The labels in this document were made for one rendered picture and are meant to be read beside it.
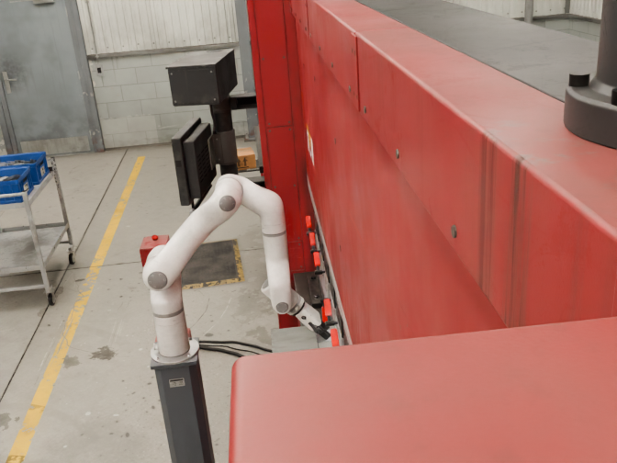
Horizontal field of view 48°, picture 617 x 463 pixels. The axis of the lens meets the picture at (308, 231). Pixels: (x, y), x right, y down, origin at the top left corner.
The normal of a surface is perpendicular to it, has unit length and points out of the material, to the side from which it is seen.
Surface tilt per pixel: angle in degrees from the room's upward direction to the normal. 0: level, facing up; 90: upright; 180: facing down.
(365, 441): 0
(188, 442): 90
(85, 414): 0
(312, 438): 0
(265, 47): 90
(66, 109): 90
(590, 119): 90
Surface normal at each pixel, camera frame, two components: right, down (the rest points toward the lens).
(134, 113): 0.11, 0.37
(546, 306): -0.99, 0.10
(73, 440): -0.07, -0.92
